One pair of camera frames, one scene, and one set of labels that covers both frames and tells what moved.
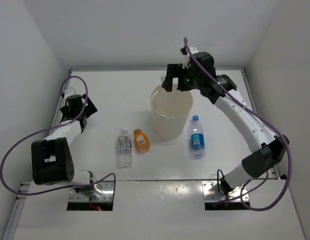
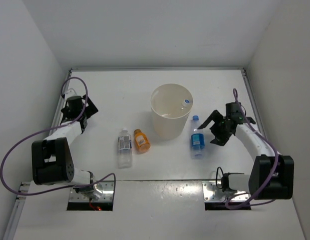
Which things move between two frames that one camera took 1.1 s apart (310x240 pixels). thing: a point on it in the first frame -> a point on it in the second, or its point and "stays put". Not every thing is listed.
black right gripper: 175,70 -> 217,117
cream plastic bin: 171,110 stays put
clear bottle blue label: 198,150 stays put
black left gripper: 89,109 stays put
